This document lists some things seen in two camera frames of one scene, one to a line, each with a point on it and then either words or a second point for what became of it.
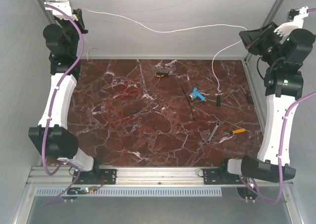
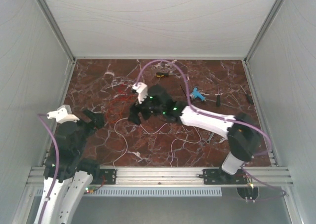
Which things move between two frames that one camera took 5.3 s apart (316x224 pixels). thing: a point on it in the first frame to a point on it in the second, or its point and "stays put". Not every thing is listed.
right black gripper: (252, 38) to (134, 110)
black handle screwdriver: (218, 100) stays put
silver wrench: (217, 125) stays put
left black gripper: (80, 21) to (98, 120)
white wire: (178, 30) to (122, 136)
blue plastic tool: (196, 94) stays put
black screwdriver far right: (247, 95) stays put
